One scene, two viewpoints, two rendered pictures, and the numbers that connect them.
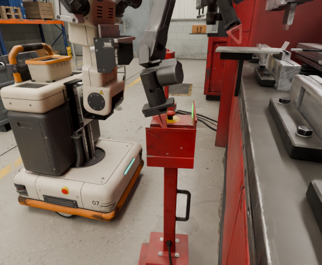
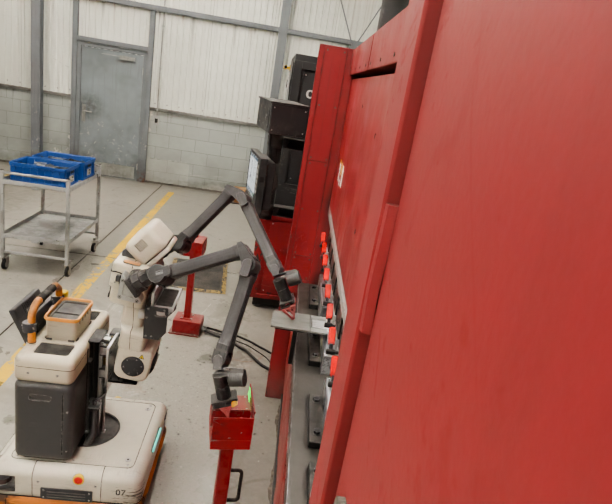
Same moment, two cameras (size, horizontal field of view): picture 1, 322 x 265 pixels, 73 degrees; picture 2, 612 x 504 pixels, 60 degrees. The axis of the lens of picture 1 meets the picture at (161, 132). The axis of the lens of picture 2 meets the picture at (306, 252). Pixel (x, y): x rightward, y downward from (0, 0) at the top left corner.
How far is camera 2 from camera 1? 1.50 m
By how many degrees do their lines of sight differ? 20
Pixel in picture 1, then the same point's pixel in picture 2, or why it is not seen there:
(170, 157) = (231, 440)
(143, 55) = (217, 363)
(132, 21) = (103, 104)
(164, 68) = (234, 375)
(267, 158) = (296, 448)
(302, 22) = not seen: hidden behind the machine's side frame
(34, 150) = (43, 428)
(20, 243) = not seen: outside the picture
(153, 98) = (222, 395)
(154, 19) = (226, 334)
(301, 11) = not seen: hidden behind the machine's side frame
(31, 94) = (62, 364)
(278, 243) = (291, 488)
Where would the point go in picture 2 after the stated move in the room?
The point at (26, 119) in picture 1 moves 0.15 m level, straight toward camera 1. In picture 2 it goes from (45, 391) to (62, 408)
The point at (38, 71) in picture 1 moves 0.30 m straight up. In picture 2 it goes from (59, 329) to (61, 266)
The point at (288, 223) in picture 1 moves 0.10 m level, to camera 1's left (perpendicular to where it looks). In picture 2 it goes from (297, 480) to (266, 483)
